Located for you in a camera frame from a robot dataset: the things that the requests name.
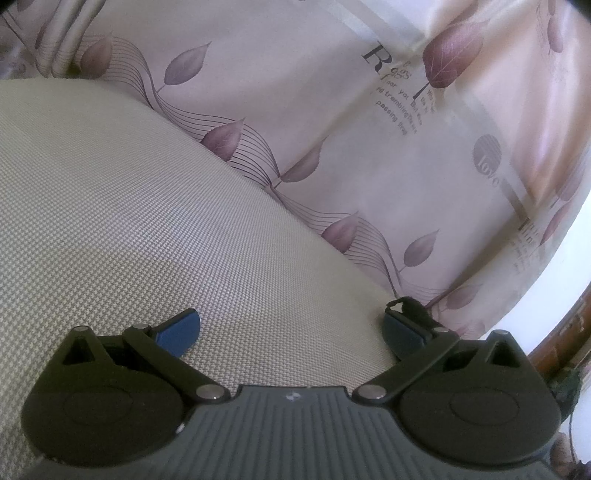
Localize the beige woven mat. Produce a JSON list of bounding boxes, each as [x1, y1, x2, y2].
[[0, 78, 399, 468]]

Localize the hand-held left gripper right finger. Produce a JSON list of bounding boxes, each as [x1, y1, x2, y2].
[[353, 297, 528, 406]]

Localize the brown wooden frame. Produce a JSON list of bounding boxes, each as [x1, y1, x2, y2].
[[527, 284, 591, 372]]

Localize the dark cloth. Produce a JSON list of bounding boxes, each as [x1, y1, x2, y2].
[[549, 368, 583, 414]]

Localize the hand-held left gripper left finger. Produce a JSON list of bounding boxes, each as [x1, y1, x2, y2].
[[56, 309, 231, 404]]

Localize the leaf print curtain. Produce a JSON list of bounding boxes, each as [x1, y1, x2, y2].
[[0, 0, 591, 344]]

